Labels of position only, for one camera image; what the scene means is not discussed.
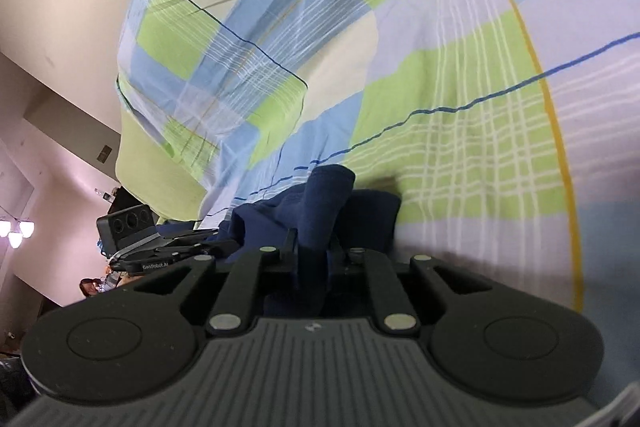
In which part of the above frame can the navy blue garment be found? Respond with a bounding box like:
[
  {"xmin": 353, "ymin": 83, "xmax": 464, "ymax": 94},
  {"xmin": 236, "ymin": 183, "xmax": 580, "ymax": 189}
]
[{"xmin": 215, "ymin": 164, "xmax": 404, "ymax": 320}]

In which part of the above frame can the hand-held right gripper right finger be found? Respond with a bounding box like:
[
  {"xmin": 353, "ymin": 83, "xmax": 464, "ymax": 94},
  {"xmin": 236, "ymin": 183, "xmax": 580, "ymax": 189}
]
[{"xmin": 327, "ymin": 246, "xmax": 493, "ymax": 336}]

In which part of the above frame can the ceiling lamp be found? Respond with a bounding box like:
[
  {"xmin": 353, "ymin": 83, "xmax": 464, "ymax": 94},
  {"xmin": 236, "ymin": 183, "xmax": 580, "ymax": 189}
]
[{"xmin": 0, "ymin": 206, "xmax": 36, "ymax": 250}]

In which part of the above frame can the checked bed sheet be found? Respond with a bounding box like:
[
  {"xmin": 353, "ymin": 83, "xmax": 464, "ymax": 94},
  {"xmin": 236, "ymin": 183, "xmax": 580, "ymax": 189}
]
[{"xmin": 114, "ymin": 0, "xmax": 640, "ymax": 408}]

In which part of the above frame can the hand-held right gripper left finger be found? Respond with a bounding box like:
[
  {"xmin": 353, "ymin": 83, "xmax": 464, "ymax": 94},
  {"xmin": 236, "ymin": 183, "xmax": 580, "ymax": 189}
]
[{"xmin": 134, "ymin": 229, "xmax": 301, "ymax": 337}]

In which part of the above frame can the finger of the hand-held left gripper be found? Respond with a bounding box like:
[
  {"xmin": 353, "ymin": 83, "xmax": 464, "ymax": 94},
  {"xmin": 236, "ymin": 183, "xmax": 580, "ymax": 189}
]
[
  {"xmin": 161, "ymin": 228, "xmax": 222, "ymax": 244},
  {"xmin": 172, "ymin": 241, "xmax": 242, "ymax": 262}
]

